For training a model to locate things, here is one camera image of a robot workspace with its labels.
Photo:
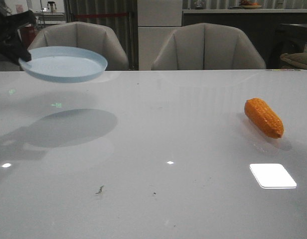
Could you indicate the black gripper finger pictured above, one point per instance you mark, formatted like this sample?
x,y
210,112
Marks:
x,y
22,19
14,50

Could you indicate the fruit bowl on counter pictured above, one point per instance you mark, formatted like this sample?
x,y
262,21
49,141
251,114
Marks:
x,y
247,4

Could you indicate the beige leather chair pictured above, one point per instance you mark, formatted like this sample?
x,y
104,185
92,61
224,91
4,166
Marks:
x,y
97,38
206,46

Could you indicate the orange toy corn cob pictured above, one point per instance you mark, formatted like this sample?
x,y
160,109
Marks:
x,y
264,118

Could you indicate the white drawer cabinet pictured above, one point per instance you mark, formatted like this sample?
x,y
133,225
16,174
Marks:
x,y
156,20

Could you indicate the left beige leather chair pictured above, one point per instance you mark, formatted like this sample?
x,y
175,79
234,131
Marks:
x,y
97,38

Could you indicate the right beige leather chair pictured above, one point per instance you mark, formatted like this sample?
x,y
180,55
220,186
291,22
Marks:
x,y
206,46

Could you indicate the dark counter with white top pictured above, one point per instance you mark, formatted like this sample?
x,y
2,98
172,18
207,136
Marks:
x,y
272,31

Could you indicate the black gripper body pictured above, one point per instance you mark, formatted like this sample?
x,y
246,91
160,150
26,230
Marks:
x,y
4,31

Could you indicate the light blue round plate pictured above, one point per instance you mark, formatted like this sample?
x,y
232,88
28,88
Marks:
x,y
64,64

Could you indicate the red bin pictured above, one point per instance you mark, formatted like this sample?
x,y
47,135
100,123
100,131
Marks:
x,y
28,34

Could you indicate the pink wall notice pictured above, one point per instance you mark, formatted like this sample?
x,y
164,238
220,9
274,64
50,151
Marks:
x,y
19,8

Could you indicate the tan cushion at right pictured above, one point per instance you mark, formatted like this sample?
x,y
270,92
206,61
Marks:
x,y
294,61

